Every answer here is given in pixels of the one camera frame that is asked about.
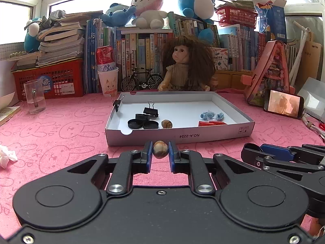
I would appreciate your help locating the black smartphone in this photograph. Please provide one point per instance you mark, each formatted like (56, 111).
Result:
(283, 103)

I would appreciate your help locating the brown snail shell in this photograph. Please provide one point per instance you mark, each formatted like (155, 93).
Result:
(160, 149)

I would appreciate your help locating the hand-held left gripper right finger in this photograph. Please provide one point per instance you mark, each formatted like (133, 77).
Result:
(171, 157)

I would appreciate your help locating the plastic jar with brown lid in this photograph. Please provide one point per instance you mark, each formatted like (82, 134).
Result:
(214, 82)

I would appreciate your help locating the white plastic pipes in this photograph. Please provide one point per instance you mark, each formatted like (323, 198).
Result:
(302, 45)

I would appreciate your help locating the blue claw hair clip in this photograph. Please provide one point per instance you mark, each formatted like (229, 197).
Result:
(207, 115)

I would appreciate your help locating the white cardboard box tray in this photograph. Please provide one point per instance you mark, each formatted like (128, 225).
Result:
(182, 109)

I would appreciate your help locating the grey box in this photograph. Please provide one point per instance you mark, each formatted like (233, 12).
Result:
(314, 99)

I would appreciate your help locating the cat print paper cup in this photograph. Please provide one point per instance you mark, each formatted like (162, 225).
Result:
(108, 83)

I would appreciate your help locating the brown cardboard sheet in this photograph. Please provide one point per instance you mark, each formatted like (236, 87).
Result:
(313, 61)

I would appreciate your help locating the small red plastic basket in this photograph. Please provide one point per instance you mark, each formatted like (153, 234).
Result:
(236, 16)

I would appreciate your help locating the large red plastic basket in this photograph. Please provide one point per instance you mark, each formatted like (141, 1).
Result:
(68, 81)

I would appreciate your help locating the brown-haired doll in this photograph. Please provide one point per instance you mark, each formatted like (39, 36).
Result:
(182, 73)

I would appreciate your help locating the red beer can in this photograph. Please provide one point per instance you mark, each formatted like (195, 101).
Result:
(105, 56)

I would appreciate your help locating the clear glass mug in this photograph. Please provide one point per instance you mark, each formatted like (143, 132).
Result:
(35, 99)

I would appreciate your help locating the crumpled white tissue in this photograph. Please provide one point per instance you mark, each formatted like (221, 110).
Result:
(6, 156)

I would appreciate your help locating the pink bunny print towel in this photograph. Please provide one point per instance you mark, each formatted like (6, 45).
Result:
(63, 132)

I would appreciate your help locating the white grid board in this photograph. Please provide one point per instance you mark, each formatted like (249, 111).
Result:
(10, 50)

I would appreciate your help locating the blue package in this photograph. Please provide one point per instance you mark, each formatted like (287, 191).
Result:
(275, 20)

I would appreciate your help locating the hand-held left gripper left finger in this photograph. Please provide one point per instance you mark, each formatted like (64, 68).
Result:
(149, 157)

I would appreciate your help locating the colourful printed cardboard box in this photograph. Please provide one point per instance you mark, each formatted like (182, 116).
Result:
(221, 58)

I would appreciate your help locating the wooden drawer box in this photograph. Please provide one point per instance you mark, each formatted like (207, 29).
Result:
(233, 80)

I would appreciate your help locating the large black binder clip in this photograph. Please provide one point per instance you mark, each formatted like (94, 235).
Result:
(151, 111)

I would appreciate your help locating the pink toy house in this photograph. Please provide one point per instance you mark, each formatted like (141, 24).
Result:
(269, 81)

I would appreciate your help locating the grey plush toy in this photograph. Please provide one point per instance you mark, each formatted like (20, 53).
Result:
(54, 16)

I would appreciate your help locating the white paper sheet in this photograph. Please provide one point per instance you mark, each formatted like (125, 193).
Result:
(6, 101)

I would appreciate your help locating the stack of flat books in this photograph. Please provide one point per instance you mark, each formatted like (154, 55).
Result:
(61, 45)

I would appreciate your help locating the dark green packet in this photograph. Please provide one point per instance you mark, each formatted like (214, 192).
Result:
(243, 3)

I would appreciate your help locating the big round blue plush toy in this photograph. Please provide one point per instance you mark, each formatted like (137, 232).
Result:
(195, 2)

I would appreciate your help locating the open book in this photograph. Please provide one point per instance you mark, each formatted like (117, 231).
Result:
(9, 114)

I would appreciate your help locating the black miniature bicycle model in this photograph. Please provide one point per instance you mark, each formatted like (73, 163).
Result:
(128, 83)

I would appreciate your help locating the white and pink rabbit plush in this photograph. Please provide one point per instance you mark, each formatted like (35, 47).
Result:
(147, 7)

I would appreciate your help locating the small black binder clip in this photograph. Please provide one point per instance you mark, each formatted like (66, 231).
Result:
(117, 104)

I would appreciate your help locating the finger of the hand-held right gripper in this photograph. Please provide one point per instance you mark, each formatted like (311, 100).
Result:
(279, 167)
(276, 151)

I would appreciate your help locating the brown nut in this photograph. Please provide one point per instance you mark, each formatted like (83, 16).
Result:
(166, 123)

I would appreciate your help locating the blue and white plush toy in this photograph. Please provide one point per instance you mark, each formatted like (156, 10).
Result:
(31, 35)

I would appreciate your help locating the small blue bear plush toy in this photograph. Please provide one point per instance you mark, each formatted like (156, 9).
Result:
(116, 15)

